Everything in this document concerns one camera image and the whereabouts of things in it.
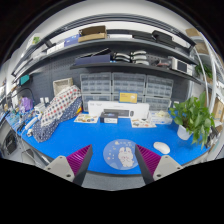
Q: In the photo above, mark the illustrated card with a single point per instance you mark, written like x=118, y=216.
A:
x=142, y=123
x=86, y=118

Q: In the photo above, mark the dark shelf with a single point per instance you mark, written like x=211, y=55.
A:
x=135, y=68
x=101, y=45

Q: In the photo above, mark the grey drawer organizer left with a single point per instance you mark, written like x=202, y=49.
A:
x=96, y=86

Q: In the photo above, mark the beige wicker basket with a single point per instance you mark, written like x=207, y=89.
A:
x=59, y=85

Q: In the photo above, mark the grey drawer organizer right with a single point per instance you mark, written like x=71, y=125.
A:
x=158, y=93

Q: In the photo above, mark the grey drawer organizer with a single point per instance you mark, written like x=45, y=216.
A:
x=158, y=93
x=96, y=86
x=128, y=82

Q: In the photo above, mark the illustrated card right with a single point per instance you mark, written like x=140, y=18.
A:
x=142, y=123

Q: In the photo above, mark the white tissue box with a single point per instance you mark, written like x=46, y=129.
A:
x=160, y=117

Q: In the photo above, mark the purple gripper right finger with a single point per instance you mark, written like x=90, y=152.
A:
x=153, y=166

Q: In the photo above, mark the patterned fabric cover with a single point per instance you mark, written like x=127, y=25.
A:
x=64, y=106

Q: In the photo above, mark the cardboard box on top shelf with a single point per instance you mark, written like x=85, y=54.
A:
x=92, y=33

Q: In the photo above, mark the grey drawer organizer middle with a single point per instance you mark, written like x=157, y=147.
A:
x=128, y=82

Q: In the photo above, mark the small black box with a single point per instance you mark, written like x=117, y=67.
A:
x=110, y=117

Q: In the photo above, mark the white computer mouse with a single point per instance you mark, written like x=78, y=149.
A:
x=162, y=147

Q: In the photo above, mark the illustrated card left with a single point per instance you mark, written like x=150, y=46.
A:
x=86, y=118

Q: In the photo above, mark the green potted plant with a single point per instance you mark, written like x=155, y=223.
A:
x=195, y=117

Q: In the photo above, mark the upper dark shelf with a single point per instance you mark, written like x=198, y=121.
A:
x=101, y=45

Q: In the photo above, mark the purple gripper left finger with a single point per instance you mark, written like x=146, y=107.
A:
x=73, y=167

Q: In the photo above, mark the lower dark shelf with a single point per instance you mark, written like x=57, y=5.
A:
x=135, y=68

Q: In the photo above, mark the long white keyboard box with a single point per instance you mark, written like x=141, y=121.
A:
x=124, y=110

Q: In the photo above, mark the dark blue flat box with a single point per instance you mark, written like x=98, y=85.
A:
x=102, y=56

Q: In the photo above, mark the round blue rabbit mousepad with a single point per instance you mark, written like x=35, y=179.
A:
x=120, y=154

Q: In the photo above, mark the yellow blue box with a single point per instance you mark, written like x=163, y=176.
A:
x=127, y=97

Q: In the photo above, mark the white device on shelf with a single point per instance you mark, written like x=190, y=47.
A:
x=181, y=66

